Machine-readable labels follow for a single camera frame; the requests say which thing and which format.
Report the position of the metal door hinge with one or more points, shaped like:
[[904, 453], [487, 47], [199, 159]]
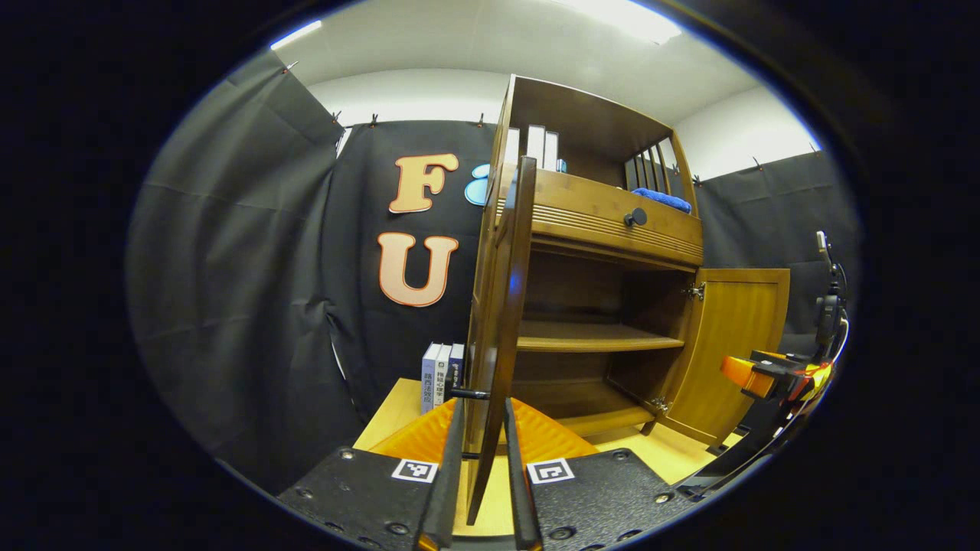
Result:
[[661, 407], [695, 291]]

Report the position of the wooden cabinet drawer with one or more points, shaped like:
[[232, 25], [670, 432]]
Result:
[[597, 214]]

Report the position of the round black drawer knob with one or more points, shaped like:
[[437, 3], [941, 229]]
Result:
[[636, 217]]

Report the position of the wooden shoe cabinet door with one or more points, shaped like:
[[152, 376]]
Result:
[[501, 321], [735, 344]]

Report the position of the pale grey printed-spine book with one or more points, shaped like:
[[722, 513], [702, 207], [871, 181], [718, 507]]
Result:
[[429, 379]]

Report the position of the blue folded towel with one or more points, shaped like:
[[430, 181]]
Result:
[[662, 200]]

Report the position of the plain white book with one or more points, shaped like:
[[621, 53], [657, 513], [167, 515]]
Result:
[[536, 145], [513, 145], [551, 151]]

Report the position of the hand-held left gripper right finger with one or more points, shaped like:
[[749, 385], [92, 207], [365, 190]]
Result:
[[514, 482]]

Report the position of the wooden double-door shoe cabinet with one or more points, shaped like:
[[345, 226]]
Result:
[[597, 207]]

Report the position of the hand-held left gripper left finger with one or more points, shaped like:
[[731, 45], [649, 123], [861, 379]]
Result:
[[452, 474]]

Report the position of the blue printed-spine book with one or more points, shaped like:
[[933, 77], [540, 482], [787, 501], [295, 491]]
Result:
[[456, 367]]

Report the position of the wooden inner cabinet shelf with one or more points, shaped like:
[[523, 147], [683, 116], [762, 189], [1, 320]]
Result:
[[597, 337]]

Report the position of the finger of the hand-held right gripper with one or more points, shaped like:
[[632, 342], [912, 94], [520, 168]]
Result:
[[746, 376]]

